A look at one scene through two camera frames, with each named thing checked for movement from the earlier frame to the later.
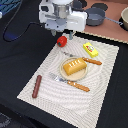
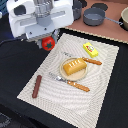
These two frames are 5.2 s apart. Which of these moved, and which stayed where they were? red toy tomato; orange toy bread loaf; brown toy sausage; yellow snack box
Moved: red toy tomato
Stayed: brown toy sausage; orange toy bread loaf; yellow snack box
